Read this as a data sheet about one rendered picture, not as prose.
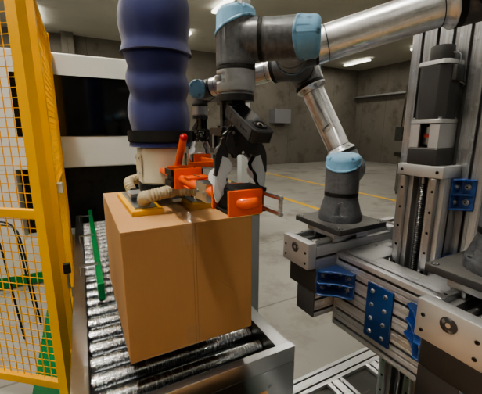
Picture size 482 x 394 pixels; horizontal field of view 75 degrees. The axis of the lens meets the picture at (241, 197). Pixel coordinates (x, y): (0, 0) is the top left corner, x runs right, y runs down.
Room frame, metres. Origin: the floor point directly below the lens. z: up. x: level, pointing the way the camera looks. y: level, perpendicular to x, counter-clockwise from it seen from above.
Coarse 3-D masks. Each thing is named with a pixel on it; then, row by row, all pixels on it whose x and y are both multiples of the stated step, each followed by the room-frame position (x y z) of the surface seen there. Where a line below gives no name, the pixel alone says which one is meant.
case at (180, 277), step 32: (128, 224) 0.85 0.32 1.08; (160, 224) 0.85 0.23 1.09; (192, 224) 0.87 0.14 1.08; (224, 224) 0.92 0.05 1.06; (128, 256) 0.79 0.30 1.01; (160, 256) 0.83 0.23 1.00; (192, 256) 0.87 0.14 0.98; (224, 256) 0.92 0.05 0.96; (128, 288) 0.79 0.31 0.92; (160, 288) 0.83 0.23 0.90; (192, 288) 0.87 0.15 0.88; (224, 288) 0.92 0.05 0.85; (128, 320) 0.78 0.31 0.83; (160, 320) 0.82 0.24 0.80; (192, 320) 0.87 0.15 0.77; (224, 320) 0.92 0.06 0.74; (128, 352) 0.81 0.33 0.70; (160, 352) 0.82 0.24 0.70
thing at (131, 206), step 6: (126, 192) 1.21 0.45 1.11; (120, 198) 1.14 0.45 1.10; (126, 198) 1.11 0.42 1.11; (132, 198) 1.10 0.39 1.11; (126, 204) 1.03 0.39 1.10; (132, 204) 1.01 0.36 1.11; (156, 204) 1.03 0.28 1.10; (132, 210) 0.94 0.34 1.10; (138, 210) 0.94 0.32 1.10; (144, 210) 0.95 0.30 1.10; (150, 210) 0.96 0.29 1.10; (156, 210) 0.97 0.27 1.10; (162, 210) 0.97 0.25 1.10; (132, 216) 0.93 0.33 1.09; (138, 216) 0.94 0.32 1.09
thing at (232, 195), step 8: (232, 184) 0.64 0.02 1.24; (240, 184) 0.64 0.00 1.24; (248, 184) 0.64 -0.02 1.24; (224, 192) 0.61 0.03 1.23; (232, 192) 0.57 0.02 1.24; (240, 192) 0.57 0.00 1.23; (248, 192) 0.58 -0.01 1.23; (256, 192) 0.59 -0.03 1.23; (224, 200) 0.61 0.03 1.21; (232, 200) 0.57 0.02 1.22; (216, 208) 0.63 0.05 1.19; (224, 208) 0.61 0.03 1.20; (232, 208) 0.57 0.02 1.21; (256, 208) 0.59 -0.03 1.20; (232, 216) 0.57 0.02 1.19
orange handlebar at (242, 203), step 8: (200, 160) 1.49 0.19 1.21; (208, 160) 1.41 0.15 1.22; (160, 168) 1.06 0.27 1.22; (184, 176) 0.83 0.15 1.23; (192, 176) 0.83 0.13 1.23; (200, 176) 0.83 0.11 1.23; (192, 184) 0.77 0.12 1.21; (208, 192) 0.68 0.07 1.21; (240, 200) 0.57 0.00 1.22; (248, 200) 0.57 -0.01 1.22; (256, 200) 0.57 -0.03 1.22; (240, 208) 0.57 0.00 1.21; (248, 208) 0.57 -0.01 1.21
